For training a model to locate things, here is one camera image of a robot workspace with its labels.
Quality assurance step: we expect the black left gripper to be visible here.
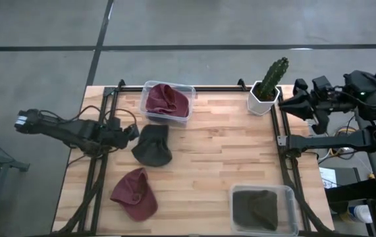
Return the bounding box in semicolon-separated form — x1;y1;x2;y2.
107;124;140;149

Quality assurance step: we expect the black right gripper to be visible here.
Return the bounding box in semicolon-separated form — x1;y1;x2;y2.
279;78;356;135

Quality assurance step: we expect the dark grey cap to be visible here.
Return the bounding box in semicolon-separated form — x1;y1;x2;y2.
130;124;173;167
232;189;279;231

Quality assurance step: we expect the clear plastic container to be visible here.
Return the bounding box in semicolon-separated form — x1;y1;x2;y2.
139;80;197;128
228;184;300;237

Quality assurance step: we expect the green cactus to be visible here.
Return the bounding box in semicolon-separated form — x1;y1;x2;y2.
258;57;290;101

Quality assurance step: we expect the white hexagonal plant pot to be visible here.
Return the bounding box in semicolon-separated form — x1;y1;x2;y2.
246;80;281;117

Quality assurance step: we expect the maroon cap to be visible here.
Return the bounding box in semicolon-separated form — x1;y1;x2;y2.
145;83;190;119
109;167;159;222

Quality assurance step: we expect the white paper sheet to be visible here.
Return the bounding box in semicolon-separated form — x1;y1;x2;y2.
318;167;338;190

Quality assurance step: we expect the black side desk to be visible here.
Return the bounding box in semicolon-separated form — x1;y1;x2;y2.
324;144;376;237

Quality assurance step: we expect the white bottle blue cap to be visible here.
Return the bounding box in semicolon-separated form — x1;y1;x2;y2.
347;204;373;224

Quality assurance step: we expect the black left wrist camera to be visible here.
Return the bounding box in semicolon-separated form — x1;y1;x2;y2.
108;115;122;130

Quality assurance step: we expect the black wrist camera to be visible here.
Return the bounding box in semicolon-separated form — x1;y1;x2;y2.
311;75;333;95
108;115;122;130

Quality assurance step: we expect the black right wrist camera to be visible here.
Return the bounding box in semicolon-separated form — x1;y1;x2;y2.
311;75;333;95

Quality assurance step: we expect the yellow cable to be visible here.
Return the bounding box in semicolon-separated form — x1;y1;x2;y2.
329;126;360;159

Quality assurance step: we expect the black cable bundle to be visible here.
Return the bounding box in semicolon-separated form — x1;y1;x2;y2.
281;154;336;237
53;154;108;235

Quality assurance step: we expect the black aluminium table frame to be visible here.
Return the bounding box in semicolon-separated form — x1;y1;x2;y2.
77;78;312;236

